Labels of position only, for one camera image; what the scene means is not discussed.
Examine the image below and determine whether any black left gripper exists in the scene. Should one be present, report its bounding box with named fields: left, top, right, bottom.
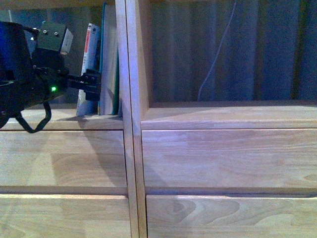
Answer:
left=32, top=47, right=101, bottom=102

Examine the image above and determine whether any white book with red spine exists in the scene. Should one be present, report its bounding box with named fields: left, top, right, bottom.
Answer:
left=76, top=23, right=101, bottom=116

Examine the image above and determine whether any teal-covered book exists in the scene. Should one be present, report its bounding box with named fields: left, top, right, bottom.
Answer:
left=99, top=2, right=119, bottom=116

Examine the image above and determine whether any left wooden shelf unit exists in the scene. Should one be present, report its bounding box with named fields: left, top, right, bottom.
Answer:
left=0, top=0, right=140, bottom=238

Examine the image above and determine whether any wooden shelf unit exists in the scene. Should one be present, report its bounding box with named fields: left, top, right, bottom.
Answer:
left=0, top=0, right=140, bottom=238
left=126, top=0, right=317, bottom=238

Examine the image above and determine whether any right wooden shelf unit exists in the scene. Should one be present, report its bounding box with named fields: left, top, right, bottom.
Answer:
left=126, top=0, right=317, bottom=238

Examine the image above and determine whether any grey curtain behind shelves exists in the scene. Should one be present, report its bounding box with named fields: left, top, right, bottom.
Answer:
left=0, top=0, right=317, bottom=102

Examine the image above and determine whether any green camera box on gripper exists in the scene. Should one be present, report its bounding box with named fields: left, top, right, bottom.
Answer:
left=37, top=21, right=74, bottom=55

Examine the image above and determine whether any black looped gripper cable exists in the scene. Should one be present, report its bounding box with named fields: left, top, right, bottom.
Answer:
left=14, top=101, right=53, bottom=134

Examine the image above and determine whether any thin cable behind shelf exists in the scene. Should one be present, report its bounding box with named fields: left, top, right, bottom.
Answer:
left=197, top=0, right=238, bottom=101

